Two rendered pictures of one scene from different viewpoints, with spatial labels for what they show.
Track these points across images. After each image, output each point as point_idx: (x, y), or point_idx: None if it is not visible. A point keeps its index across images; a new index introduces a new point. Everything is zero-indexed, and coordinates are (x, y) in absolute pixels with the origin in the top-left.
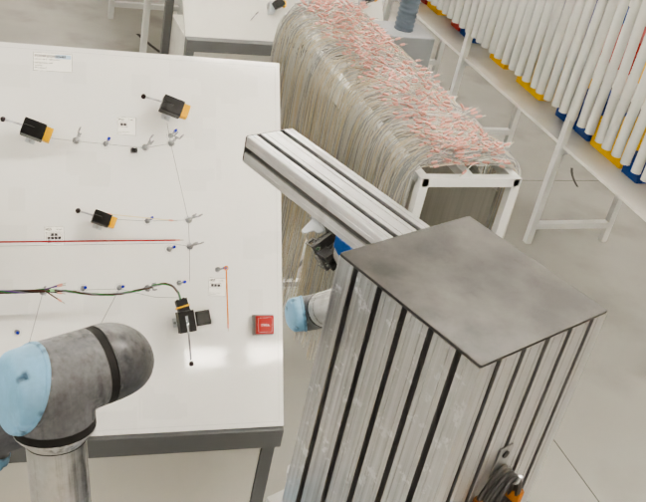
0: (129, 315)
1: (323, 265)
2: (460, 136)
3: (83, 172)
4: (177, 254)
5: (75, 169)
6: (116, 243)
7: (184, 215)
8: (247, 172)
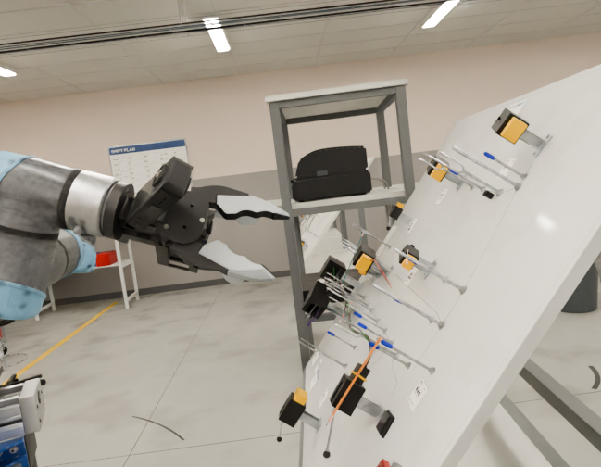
0: (376, 376)
1: (188, 269)
2: None
3: (456, 219)
4: (431, 330)
5: (455, 215)
6: (420, 296)
7: (465, 283)
8: (551, 234)
